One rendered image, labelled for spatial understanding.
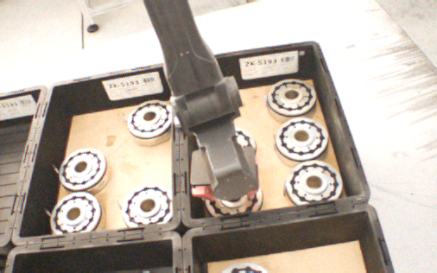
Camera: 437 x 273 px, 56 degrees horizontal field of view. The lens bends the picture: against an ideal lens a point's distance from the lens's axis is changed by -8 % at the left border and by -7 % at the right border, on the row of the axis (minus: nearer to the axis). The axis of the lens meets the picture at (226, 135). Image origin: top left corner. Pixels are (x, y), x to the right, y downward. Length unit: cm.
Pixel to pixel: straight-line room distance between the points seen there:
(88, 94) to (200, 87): 51
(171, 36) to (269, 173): 42
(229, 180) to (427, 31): 216
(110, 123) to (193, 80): 50
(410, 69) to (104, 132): 82
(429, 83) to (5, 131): 110
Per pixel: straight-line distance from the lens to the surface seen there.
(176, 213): 70
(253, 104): 95
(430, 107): 117
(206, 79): 53
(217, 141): 57
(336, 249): 76
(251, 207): 77
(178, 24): 49
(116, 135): 97
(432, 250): 94
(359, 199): 70
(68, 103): 104
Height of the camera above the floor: 152
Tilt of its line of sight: 50 degrees down
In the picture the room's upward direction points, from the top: 11 degrees counter-clockwise
